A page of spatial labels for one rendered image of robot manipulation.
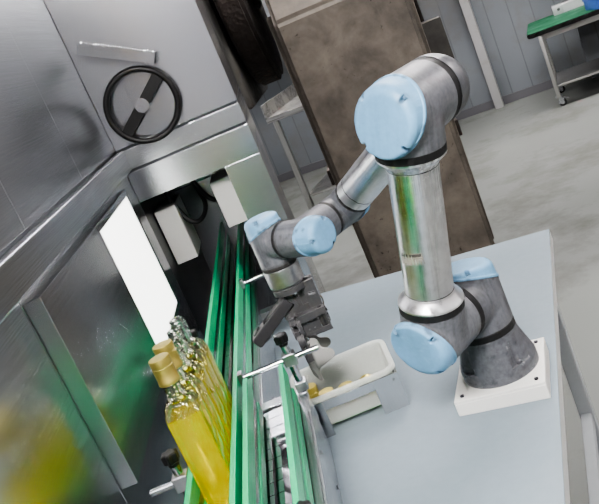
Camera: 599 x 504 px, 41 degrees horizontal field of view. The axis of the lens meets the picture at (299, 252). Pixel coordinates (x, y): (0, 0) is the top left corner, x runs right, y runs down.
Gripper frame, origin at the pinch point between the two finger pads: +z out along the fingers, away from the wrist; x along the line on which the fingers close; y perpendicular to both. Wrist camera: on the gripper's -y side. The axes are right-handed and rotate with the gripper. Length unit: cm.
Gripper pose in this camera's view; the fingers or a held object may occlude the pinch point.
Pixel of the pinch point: (315, 370)
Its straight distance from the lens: 173.6
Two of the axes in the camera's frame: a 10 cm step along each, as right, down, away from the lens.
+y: 9.2, -3.9, -0.2
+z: 3.8, 8.9, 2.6
